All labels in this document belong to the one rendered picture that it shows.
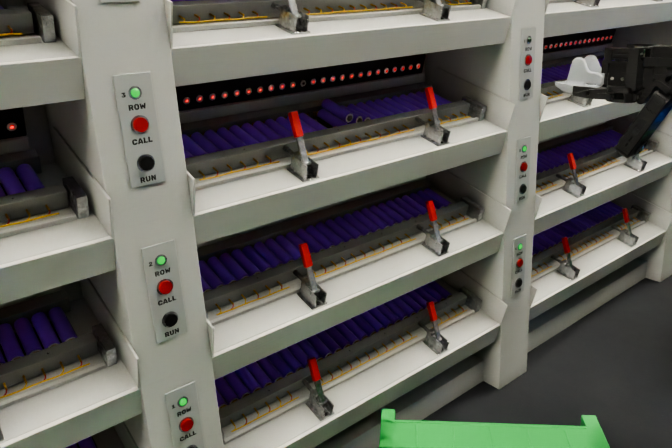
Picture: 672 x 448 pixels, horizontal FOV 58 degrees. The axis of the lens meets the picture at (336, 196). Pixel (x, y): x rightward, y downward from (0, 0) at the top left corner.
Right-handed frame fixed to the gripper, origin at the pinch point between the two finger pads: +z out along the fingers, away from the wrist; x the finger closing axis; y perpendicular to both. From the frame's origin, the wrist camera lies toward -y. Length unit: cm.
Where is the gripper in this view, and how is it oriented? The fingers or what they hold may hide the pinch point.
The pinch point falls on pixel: (563, 88)
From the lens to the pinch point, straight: 109.9
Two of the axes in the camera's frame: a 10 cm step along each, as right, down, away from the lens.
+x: -7.8, 2.3, -5.8
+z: -6.2, -2.1, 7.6
